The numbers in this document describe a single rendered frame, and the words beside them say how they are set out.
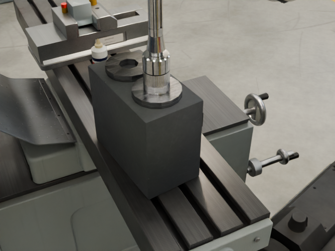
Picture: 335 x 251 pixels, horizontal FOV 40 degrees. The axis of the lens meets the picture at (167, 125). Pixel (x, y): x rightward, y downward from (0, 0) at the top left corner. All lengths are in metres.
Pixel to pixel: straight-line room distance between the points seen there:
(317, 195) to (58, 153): 0.74
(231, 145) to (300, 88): 1.57
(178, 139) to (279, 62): 2.41
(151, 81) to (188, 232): 0.27
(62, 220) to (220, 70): 1.94
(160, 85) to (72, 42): 0.54
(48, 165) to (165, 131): 0.47
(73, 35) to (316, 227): 0.82
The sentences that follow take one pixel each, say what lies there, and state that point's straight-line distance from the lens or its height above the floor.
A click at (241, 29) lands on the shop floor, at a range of 3.57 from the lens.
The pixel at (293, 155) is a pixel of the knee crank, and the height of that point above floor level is 0.51.
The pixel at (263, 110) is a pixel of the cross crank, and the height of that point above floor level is 0.66.
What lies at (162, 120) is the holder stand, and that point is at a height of 1.11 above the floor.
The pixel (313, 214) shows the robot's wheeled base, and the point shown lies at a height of 0.59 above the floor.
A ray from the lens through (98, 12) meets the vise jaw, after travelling 1.31.
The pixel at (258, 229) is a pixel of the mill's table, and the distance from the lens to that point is 0.87.
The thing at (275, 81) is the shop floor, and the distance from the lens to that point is 2.98.
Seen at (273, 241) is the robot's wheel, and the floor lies 0.60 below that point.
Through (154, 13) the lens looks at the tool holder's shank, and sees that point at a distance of 0.73.
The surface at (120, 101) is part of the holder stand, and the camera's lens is 0.82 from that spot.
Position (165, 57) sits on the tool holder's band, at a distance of 0.77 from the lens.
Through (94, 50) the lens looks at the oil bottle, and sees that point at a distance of 1.18.
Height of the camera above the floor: 1.58
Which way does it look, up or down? 38 degrees down
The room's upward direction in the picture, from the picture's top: straight up
